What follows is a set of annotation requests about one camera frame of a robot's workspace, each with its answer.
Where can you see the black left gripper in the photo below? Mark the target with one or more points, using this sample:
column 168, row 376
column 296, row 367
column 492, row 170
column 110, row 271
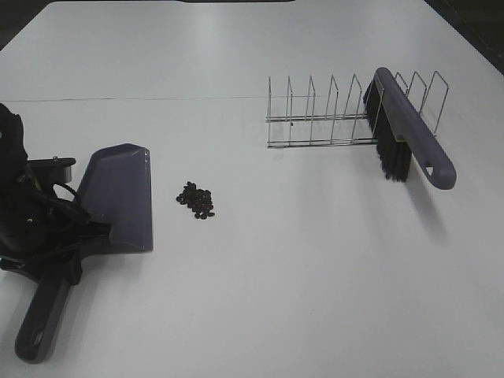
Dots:
column 41, row 232

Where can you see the purple plastic dustpan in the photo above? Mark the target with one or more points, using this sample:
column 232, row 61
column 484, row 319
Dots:
column 116, row 189

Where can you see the pile of coffee beans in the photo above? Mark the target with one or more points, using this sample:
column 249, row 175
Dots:
column 198, row 201

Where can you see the purple brush black bristles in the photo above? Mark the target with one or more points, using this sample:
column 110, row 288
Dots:
column 401, row 134

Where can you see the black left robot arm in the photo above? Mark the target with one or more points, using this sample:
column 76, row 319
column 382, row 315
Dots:
column 14, row 161

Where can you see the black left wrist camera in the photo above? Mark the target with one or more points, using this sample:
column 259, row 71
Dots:
column 53, row 170

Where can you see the chrome wire dish rack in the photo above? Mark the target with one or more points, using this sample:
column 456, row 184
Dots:
column 336, row 115

